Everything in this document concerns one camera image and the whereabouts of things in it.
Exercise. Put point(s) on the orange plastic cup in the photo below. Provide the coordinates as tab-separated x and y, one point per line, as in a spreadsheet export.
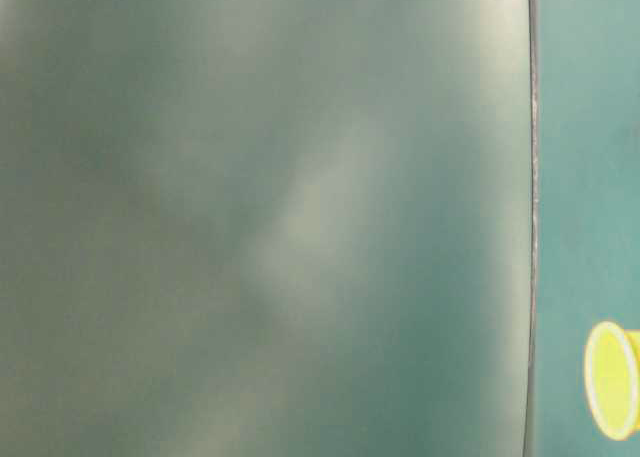
611	378

